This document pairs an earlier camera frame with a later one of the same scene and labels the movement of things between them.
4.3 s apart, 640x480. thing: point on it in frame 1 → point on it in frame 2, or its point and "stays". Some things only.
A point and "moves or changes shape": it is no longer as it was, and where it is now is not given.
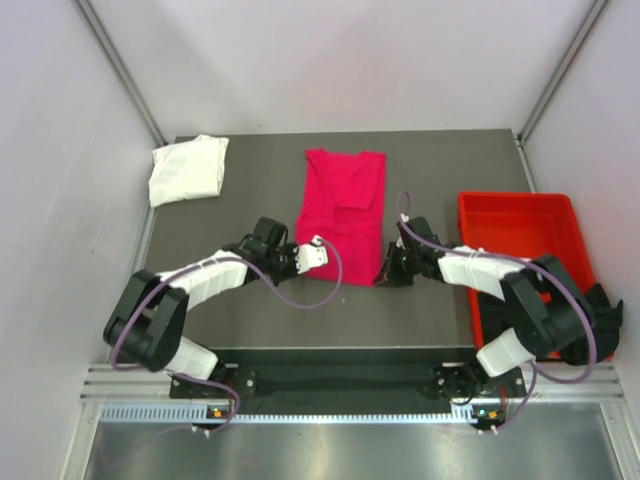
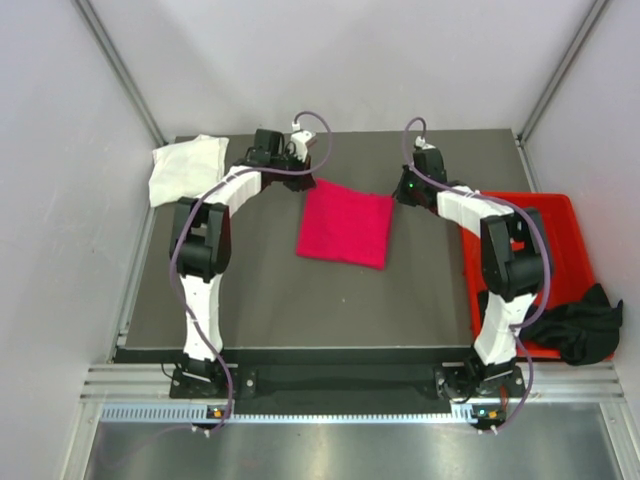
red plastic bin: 525,226 stays
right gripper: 389,271 → 399,195
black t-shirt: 606,320 stays
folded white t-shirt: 188,170 stays
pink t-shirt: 343,206 moves or changes shape
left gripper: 291,253 → 301,182
